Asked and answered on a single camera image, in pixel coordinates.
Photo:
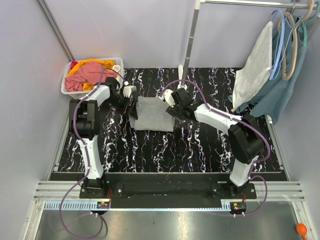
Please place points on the white hanging cloth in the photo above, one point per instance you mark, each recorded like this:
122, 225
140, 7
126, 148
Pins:
251, 78

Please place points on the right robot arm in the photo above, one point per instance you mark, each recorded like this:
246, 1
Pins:
245, 137

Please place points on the white garment in basket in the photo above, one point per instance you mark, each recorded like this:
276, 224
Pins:
116, 68

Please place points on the teal plastic hanger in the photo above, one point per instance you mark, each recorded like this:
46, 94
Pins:
302, 34

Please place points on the orange shirt in basket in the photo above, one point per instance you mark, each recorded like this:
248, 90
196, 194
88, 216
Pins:
97, 63

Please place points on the blue plastic hanger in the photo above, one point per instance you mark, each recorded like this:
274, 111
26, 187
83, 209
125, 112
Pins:
280, 41

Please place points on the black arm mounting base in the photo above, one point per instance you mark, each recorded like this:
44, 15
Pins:
167, 191

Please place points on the orange ball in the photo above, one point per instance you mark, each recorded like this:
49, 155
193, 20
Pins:
302, 230

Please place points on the magenta garment in basket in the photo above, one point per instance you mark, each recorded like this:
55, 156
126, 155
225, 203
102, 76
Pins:
73, 64

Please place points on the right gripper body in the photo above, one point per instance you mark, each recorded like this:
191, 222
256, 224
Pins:
175, 110

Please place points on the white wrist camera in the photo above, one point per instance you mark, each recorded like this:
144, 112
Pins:
168, 98
128, 89

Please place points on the metal clothes rack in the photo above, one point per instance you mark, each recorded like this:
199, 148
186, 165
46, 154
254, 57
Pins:
183, 69

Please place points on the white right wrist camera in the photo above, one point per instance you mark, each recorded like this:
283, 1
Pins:
168, 98

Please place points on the teal hanging garment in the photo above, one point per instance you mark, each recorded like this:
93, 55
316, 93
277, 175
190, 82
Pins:
275, 94

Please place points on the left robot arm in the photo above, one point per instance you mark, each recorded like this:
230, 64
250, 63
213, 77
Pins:
84, 122

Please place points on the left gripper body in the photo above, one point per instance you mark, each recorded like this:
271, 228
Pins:
128, 108

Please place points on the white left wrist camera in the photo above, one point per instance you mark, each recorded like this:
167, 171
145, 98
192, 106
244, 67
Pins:
128, 89

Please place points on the white laundry basket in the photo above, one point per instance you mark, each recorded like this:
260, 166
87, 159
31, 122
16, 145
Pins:
88, 72

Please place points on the grey t shirt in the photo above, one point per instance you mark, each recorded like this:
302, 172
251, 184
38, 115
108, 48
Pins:
152, 115

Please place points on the beige plastic hanger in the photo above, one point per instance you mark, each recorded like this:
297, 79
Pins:
294, 36

